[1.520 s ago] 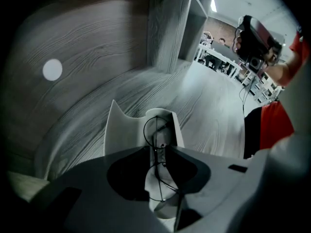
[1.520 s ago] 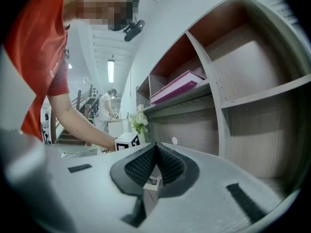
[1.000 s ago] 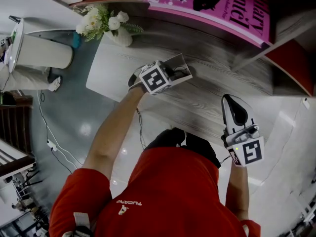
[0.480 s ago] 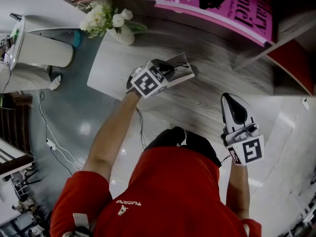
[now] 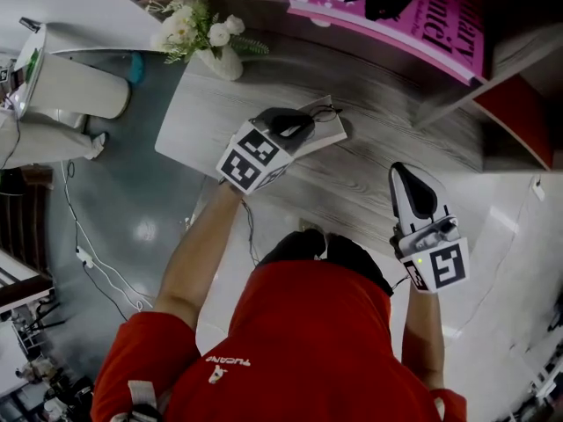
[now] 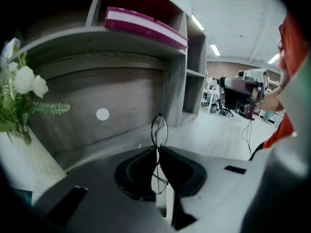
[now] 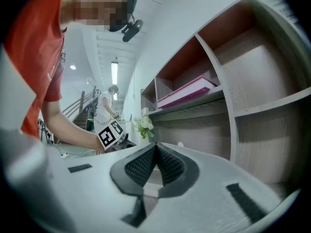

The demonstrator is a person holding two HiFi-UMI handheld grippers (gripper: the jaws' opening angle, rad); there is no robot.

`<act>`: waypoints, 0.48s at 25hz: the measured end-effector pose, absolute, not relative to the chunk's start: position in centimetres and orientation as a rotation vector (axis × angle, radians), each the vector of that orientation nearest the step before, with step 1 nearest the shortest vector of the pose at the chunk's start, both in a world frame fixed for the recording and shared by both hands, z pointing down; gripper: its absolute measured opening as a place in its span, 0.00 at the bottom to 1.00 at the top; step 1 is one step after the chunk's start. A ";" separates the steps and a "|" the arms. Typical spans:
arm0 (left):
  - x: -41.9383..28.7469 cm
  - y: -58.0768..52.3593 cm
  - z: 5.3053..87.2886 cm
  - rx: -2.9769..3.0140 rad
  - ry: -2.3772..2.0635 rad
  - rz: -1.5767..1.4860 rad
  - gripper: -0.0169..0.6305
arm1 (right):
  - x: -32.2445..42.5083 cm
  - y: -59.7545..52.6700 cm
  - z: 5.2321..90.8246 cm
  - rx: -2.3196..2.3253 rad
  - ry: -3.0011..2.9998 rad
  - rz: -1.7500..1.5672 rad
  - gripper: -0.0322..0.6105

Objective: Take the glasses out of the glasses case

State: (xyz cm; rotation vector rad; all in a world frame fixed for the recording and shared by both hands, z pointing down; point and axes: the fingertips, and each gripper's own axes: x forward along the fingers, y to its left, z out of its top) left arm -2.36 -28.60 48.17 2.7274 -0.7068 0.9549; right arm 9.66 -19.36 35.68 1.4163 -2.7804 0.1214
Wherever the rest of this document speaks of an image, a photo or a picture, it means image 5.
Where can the white trash bin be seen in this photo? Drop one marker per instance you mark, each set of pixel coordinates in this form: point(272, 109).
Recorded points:
point(75, 82)

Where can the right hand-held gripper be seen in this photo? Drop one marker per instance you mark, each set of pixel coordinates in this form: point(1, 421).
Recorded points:
point(440, 262)

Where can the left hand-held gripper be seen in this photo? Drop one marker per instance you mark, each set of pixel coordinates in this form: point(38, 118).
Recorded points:
point(253, 158)

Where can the small black picture frame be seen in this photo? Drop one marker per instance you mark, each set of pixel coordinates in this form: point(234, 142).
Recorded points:
point(30, 24)

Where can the metal floor socket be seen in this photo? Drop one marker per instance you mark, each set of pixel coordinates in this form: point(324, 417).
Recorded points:
point(311, 227)

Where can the pink book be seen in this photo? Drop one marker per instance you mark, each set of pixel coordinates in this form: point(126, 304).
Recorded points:
point(396, 16)

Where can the red t-shirt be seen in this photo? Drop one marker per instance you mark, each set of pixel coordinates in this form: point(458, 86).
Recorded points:
point(308, 345)

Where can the white power strip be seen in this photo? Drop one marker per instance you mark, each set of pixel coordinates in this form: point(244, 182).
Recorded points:
point(84, 256)

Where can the white book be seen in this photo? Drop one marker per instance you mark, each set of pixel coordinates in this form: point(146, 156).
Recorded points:
point(330, 132)

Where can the person's left forearm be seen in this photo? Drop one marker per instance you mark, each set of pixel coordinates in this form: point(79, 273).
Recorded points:
point(198, 253)

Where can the teal bin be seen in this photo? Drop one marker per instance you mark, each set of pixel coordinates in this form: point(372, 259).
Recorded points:
point(136, 67)

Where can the white vase with white flowers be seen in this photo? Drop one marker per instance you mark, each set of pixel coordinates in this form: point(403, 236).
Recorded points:
point(206, 38)

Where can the dark wooden cabinet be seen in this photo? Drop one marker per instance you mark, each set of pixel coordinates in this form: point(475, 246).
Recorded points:
point(24, 222)

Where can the grey shelf unit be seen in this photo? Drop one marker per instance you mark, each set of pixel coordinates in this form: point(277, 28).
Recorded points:
point(506, 82)

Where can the person's right forearm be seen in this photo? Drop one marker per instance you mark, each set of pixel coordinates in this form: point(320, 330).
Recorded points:
point(422, 341)

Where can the black trousers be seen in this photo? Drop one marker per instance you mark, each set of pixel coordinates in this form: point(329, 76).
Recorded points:
point(352, 253)

